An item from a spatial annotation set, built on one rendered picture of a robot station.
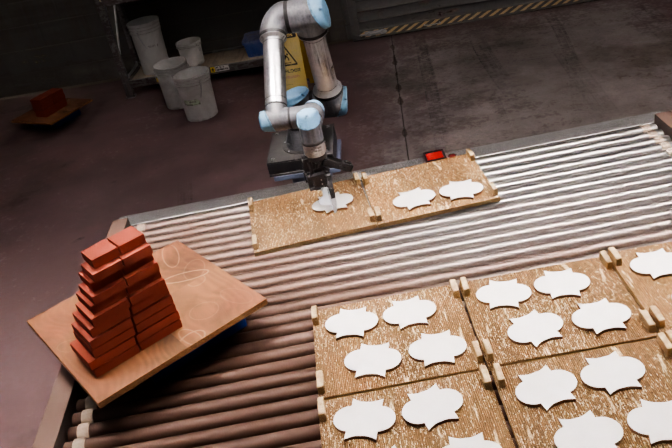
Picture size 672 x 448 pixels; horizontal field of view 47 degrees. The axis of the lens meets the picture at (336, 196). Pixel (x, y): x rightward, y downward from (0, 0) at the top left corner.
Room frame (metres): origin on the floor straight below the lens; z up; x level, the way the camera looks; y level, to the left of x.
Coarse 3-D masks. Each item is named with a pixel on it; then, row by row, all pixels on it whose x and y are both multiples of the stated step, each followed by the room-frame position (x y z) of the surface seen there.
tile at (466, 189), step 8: (456, 184) 2.26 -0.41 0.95; (464, 184) 2.25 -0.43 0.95; (472, 184) 2.24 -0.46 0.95; (480, 184) 2.23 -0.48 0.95; (440, 192) 2.23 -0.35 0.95; (448, 192) 2.22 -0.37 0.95; (456, 192) 2.21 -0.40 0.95; (464, 192) 2.20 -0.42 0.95; (472, 192) 2.19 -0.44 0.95; (480, 192) 2.19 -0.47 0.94
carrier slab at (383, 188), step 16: (448, 160) 2.47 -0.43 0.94; (464, 160) 2.44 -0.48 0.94; (368, 176) 2.47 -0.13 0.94; (384, 176) 2.45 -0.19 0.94; (400, 176) 2.42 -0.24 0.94; (416, 176) 2.40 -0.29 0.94; (432, 176) 2.37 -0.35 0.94; (448, 176) 2.35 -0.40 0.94; (464, 176) 2.33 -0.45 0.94; (480, 176) 2.30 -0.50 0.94; (368, 192) 2.35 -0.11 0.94; (384, 192) 2.33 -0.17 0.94; (400, 192) 2.31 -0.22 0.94; (384, 208) 2.22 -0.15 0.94; (416, 208) 2.18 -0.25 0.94; (432, 208) 2.16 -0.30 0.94; (448, 208) 2.14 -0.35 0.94; (464, 208) 2.14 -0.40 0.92; (384, 224) 2.13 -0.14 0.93
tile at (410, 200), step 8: (408, 192) 2.28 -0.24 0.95; (416, 192) 2.27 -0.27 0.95; (424, 192) 2.25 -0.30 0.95; (432, 192) 2.24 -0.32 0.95; (400, 200) 2.23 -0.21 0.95; (408, 200) 2.22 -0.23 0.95; (416, 200) 2.21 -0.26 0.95; (424, 200) 2.20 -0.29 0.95; (432, 200) 2.21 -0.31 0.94; (400, 208) 2.20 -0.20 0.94; (408, 208) 2.17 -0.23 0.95
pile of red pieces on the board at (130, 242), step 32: (96, 256) 1.60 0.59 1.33; (128, 256) 1.61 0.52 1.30; (96, 288) 1.57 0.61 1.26; (128, 288) 1.61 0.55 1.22; (160, 288) 1.64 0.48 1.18; (96, 320) 1.54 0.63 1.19; (128, 320) 1.58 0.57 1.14; (160, 320) 1.63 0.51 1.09; (96, 352) 1.53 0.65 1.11; (128, 352) 1.57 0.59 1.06
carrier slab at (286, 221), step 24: (312, 192) 2.44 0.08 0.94; (360, 192) 2.37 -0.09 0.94; (264, 216) 2.34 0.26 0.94; (288, 216) 2.30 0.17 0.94; (312, 216) 2.27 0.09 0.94; (336, 216) 2.23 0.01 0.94; (360, 216) 2.20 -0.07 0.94; (264, 240) 2.18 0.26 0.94; (288, 240) 2.15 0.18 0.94; (312, 240) 2.12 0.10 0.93
